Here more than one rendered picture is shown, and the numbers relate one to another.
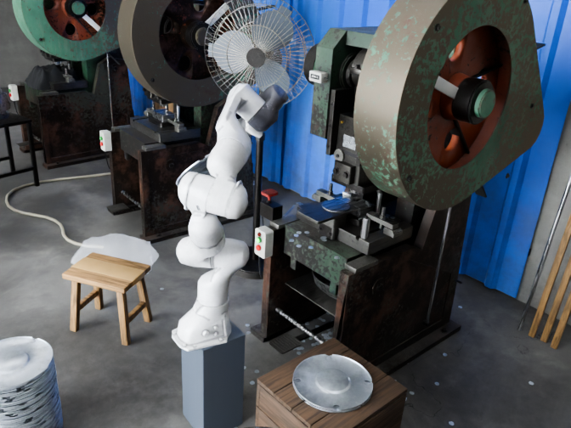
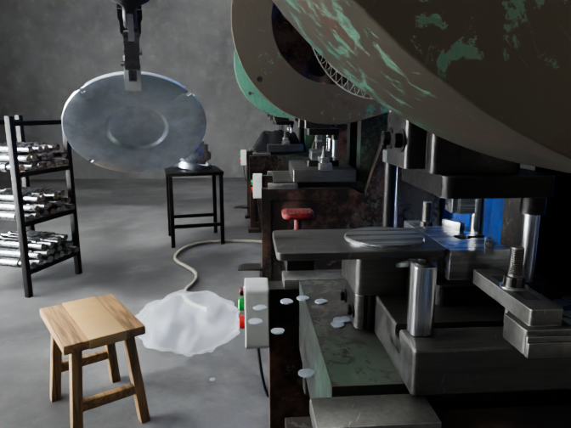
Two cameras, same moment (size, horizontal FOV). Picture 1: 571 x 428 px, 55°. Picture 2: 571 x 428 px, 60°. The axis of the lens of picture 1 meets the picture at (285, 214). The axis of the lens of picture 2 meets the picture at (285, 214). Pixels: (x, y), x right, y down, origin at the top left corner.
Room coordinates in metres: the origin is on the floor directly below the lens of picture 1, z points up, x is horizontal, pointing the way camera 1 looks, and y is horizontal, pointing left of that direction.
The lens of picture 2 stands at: (1.49, -0.56, 0.98)
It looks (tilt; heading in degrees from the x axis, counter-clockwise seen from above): 12 degrees down; 38
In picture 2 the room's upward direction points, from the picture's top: straight up
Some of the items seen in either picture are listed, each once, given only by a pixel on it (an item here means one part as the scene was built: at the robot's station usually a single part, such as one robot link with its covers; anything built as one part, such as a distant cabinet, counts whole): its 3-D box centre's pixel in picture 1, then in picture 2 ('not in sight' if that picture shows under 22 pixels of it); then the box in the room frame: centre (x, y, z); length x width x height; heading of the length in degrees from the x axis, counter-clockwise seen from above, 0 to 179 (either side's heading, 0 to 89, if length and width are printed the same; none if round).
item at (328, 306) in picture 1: (346, 289); not in sight; (2.28, -0.32, 0.31); 0.43 x 0.42 x 0.01; 42
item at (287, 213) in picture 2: (268, 199); (297, 226); (2.36, 0.08, 0.72); 0.07 x 0.06 x 0.08; 132
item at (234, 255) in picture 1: (223, 269); not in sight; (1.70, 0.21, 0.71); 0.18 x 0.11 x 0.25; 89
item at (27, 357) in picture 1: (10, 361); not in sight; (1.57, 0.97, 0.34); 0.29 x 0.29 x 0.01
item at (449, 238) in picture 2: (354, 205); (458, 250); (2.27, -0.31, 0.76); 0.15 x 0.09 x 0.05; 42
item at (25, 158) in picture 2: not in sight; (22, 201); (2.75, 2.29, 0.47); 0.46 x 0.43 x 0.95; 112
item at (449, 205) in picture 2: not in sight; (459, 199); (2.26, -0.30, 0.84); 0.05 x 0.03 x 0.04; 42
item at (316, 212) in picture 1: (326, 222); (353, 277); (2.15, -0.18, 0.72); 0.25 x 0.14 x 0.14; 132
